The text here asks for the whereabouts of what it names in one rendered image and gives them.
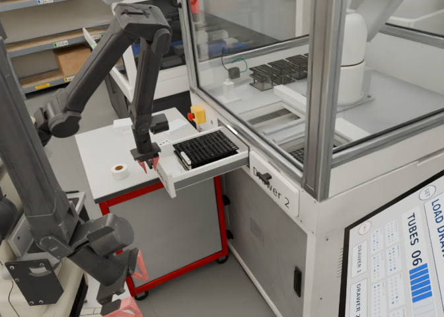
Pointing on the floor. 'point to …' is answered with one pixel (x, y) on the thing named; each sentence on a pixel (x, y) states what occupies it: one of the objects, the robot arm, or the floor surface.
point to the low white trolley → (156, 207)
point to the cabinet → (281, 249)
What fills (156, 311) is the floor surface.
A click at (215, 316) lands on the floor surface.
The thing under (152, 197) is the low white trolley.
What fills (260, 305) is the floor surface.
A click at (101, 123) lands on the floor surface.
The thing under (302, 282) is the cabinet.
